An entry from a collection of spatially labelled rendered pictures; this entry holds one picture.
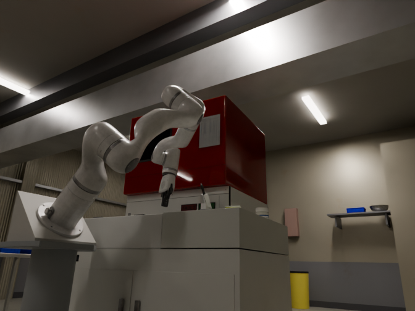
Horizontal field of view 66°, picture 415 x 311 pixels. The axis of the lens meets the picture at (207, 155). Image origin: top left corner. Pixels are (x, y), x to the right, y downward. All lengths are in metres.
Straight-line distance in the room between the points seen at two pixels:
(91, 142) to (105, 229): 0.50
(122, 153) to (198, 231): 0.42
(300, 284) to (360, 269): 1.25
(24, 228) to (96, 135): 0.41
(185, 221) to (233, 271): 0.28
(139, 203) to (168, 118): 1.09
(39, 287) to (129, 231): 0.40
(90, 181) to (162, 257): 0.42
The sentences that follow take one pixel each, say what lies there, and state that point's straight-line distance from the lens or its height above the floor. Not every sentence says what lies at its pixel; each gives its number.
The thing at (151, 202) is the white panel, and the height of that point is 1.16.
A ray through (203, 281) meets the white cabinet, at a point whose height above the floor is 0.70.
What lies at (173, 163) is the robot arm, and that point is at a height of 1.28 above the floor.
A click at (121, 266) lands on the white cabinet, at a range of 1.50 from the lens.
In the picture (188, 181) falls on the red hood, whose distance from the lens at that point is 2.05.
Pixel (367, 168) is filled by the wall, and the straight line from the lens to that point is 7.75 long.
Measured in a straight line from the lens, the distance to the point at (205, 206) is 1.60.
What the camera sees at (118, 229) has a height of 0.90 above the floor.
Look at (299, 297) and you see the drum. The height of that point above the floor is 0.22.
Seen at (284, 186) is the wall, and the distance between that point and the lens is 8.11.
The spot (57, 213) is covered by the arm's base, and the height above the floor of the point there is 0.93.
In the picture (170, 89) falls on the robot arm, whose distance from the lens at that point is 1.47.
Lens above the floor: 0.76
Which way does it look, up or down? 19 degrees up
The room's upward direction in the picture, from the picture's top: 2 degrees clockwise
